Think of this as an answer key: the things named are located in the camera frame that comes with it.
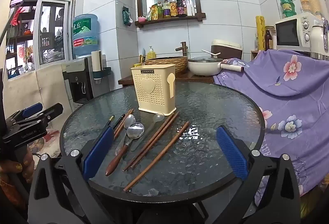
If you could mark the green bottle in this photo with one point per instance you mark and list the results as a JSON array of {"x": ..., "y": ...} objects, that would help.
[{"x": 159, "y": 11}]

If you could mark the brown and white rice cooker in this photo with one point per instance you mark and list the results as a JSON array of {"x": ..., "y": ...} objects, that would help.
[{"x": 228, "y": 50}]

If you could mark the person's left hand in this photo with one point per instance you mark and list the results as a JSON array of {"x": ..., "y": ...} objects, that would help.
[{"x": 24, "y": 170}]

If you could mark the yellow seasoning packet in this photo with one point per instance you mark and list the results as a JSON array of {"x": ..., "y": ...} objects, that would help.
[{"x": 153, "y": 12}]

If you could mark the green hanging packet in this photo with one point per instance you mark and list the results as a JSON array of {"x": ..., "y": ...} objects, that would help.
[{"x": 126, "y": 17}]

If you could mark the pink bowl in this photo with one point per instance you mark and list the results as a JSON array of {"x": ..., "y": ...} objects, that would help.
[{"x": 142, "y": 19}]

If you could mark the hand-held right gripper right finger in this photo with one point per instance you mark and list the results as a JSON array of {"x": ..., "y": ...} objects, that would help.
[{"x": 231, "y": 154}]

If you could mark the yellow soap pump bottle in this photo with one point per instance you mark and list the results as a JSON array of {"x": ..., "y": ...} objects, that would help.
[{"x": 151, "y": 54}]

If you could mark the white kettle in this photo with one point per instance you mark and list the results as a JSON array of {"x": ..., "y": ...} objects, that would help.
[{"x": 318, "y": 41}]

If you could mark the brown wooden chopstick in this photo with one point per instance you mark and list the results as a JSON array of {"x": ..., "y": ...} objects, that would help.
[
  {"x": 149, "y": 141},
  {"x": 155, "y": 140},
  {"x": 156, "y": 157},
  {"x": 125, "y": 118}
]

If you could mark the white paper cup sleeve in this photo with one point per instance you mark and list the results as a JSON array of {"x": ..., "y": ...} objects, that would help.
[{"x": 96, "y": 60}]

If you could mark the red artificial flower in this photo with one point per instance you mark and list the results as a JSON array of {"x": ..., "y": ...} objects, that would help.
[{"x": 16, "y": 16}]

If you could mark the white pot with glass lid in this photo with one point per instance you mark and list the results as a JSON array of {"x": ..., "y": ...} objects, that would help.
[{"x": 203, "y": 69}]

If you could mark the black chopstick with gold tip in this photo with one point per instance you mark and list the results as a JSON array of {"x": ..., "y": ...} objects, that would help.
[{"x": 111, "y": 119}]

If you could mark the purple floral cloth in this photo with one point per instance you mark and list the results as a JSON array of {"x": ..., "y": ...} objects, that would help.
[{"x": 282, "y": 100}]

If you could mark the cream plastic utensil holder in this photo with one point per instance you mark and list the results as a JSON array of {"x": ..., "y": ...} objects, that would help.
[{"x": 154, "y": 95}]

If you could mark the white microwave oven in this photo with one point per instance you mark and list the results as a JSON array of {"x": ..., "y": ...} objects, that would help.
[{"x": 287, "y": 32}]

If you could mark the white and black water dispenser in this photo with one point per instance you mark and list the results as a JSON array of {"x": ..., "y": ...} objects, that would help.
[{"x": 77, "y": 77}]

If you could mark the dark soy sauce bottle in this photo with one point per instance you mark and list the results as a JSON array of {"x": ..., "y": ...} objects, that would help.
[{"x": 181, "y": 6}]

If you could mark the orange label bottle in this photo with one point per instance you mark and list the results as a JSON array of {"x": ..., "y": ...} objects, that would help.
[{"x": 173, "y": 8}]

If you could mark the bronze faucet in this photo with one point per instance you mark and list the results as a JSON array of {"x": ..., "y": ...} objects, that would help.
[{"x": 183, "y": 49}]

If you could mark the clear plastic spoon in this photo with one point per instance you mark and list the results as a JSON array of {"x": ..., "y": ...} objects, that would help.
[{"x": 158, "y": 117}]

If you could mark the brown glass bottle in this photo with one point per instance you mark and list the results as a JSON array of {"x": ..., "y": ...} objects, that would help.
[{"x": 268, "y": 40}]

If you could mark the yellow roll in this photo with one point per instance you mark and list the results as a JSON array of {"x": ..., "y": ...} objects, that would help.
[{"x": 260, "y": 31}]

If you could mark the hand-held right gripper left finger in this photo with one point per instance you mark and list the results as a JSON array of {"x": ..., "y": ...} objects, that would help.
[{"x": 99, "y": 152}]

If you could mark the woven pattern basin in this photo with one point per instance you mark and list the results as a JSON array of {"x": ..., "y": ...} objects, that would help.
[{"x": 180, "y": 64}]

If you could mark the window with white frame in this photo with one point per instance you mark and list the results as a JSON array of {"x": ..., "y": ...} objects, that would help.
[{"x": 51, "y": 33}]

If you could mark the oval metal spoon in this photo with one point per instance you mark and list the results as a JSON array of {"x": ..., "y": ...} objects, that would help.
[{"x": 130, "y": 120}]

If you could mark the teal and white cup holder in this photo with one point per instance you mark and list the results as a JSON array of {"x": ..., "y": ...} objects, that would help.
[{"x": 102, "y": 73}]

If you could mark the blue water jug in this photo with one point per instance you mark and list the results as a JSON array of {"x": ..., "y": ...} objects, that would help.
[{"x": 84, "y": 33}]

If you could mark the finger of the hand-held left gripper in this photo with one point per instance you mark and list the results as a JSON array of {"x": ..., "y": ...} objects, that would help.
[
  {"x": 52, "y": 110},
  {"x": 32, "y": 109}
]

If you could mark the white bottle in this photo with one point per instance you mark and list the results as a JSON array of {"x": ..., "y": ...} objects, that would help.
[{"x": 191, "y": 8}]

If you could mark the patterned floor mat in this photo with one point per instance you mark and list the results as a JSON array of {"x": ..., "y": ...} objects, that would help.
[{"x": 48, "y": 140}]

